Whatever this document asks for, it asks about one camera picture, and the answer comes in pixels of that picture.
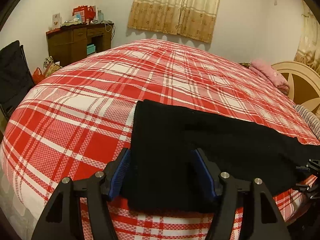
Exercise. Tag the black folding chair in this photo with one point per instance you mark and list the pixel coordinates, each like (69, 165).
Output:
(15, 80)

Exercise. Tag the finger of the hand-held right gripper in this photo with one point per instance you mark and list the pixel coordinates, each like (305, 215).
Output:
(311, 166)
(311, 192)

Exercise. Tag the white picture card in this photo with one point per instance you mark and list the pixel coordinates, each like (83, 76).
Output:
(56, 21)

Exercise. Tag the red plastic bag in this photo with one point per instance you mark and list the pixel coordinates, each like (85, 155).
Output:
(38, 76)

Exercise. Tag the brown wooden desk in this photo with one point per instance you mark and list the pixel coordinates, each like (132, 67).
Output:
(65, 45)

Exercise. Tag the black pants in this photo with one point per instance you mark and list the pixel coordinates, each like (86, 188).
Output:
(175, 155)

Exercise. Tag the light blue paper bag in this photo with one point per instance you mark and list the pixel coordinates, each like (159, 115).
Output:
(100, 15)

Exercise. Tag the teal box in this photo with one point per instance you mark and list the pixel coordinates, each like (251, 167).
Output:
(91, 49)

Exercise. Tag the beige patterned side curtain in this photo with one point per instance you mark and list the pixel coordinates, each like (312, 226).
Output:
(308, 37)

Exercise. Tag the bed with red plaid sheet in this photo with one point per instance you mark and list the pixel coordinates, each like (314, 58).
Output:
(87, 100)

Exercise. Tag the beige window curtain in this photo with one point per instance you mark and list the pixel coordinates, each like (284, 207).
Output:
(175, 10)

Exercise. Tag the red gift box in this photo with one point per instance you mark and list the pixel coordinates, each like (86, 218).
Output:
(79, 11)

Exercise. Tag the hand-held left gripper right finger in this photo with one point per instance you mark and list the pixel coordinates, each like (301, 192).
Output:
(205, 172)

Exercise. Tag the pink folded blanket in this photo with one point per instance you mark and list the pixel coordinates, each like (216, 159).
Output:
(271, 76)

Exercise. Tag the cream wooden headboard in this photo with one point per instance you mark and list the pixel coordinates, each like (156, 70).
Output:
(305, 80)

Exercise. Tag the striped pillow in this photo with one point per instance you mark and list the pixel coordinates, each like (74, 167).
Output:
(308, 118)

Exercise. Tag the floral patterned gift bag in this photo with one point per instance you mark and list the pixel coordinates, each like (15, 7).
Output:
(51, 67)

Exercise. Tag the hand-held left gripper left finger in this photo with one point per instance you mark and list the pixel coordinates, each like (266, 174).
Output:
(118, 173)

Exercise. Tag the dark patterned cloth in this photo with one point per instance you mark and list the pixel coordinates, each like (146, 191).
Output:
(245, 65)

